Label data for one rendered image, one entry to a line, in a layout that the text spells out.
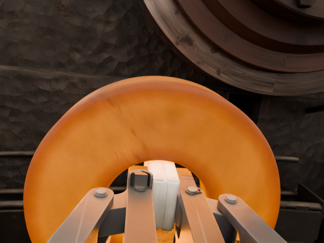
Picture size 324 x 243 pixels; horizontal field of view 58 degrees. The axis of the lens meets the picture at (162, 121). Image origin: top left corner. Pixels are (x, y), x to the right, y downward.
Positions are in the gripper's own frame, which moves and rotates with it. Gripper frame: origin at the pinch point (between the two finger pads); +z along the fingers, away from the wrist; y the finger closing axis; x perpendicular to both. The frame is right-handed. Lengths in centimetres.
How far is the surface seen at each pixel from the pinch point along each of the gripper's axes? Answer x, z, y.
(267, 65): 6.5, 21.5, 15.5
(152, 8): 12.0, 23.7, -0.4
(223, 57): 6.9, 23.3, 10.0
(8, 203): -16.9, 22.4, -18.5
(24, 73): 0.6, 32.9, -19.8
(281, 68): 6.3, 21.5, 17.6
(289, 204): -14.5, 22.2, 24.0
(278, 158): -10.2, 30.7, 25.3
